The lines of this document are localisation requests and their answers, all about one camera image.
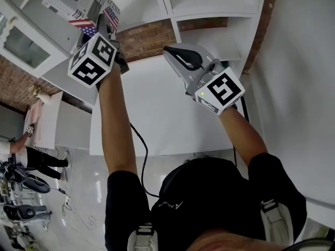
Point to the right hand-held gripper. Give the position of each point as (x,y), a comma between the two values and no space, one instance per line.
(225,88)

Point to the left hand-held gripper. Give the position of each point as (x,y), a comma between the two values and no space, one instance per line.
(91,59)

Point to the newspaper with flag print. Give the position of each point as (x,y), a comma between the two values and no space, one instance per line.
(104,6)
(65,1)

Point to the person's left forearm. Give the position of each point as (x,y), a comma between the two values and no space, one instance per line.
(116,124)

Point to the person's right forearm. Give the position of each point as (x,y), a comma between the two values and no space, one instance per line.
(240,135)

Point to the white flower vase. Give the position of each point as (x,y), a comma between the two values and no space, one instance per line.
(43,97)

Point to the white shelf unit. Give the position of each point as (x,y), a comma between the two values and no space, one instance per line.
(170,119)

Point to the black power adapter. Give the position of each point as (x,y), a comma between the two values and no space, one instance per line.
(62,191)

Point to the person's black shirt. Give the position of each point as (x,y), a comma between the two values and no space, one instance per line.
(214,192)

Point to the black office chair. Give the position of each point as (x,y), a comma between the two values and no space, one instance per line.
(34,183)

